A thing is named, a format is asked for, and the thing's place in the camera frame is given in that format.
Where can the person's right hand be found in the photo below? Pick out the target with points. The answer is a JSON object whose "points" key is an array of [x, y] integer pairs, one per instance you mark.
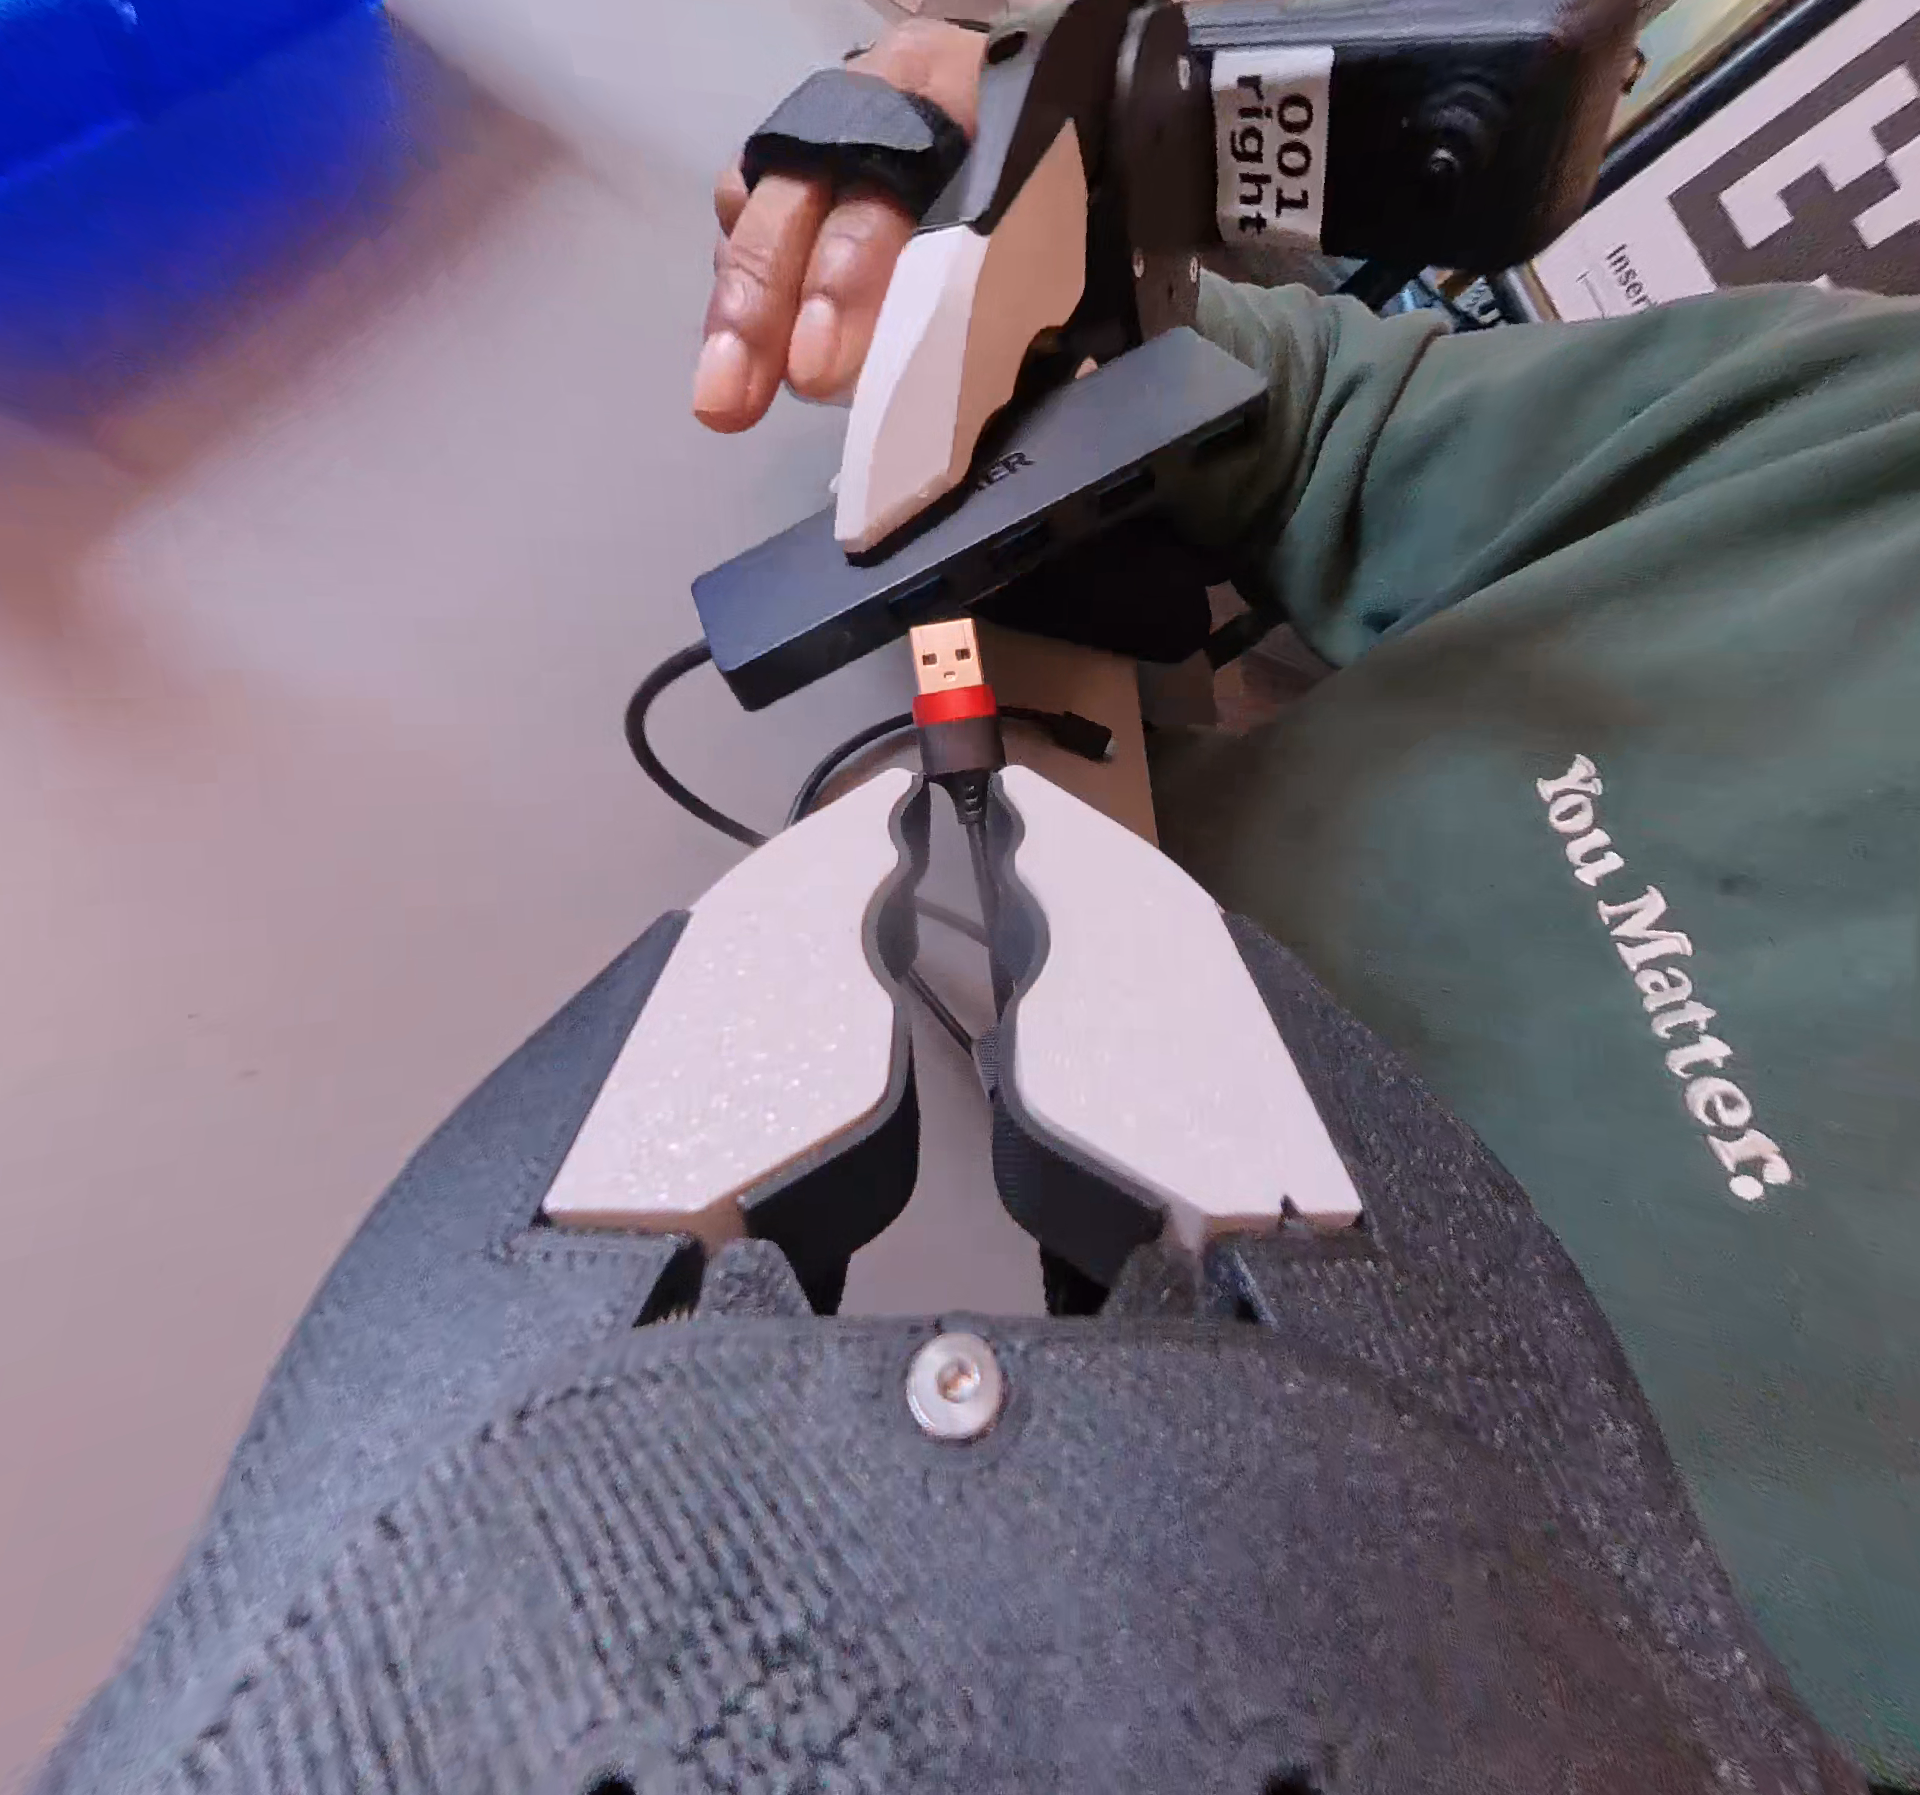
{"points": [[782, 282]]}

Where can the blue plastic bin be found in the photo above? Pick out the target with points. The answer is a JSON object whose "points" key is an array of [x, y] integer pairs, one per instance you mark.
{"points": [[177, 26]]}

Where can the black-white tag sign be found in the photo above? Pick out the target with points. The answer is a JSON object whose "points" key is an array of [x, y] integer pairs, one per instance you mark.
{"points": [[1799, 176]]}

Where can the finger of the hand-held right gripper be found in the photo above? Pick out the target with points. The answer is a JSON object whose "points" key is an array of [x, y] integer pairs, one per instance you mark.
{"points": [[960, 356]]}

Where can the person's right forearm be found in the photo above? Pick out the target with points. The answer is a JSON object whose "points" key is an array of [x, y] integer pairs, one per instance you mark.
{"points": [[1499, 443]]}

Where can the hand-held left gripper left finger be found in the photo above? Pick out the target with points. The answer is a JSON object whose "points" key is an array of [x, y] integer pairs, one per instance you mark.
{"points": [[736, 1046]]}

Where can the black usb hub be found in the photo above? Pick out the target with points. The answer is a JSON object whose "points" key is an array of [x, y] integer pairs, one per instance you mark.
{"points": [[1081, 431]]}

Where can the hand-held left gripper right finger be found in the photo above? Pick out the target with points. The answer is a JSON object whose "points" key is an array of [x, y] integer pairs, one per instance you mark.
{"points": [[1169, 1046]]}

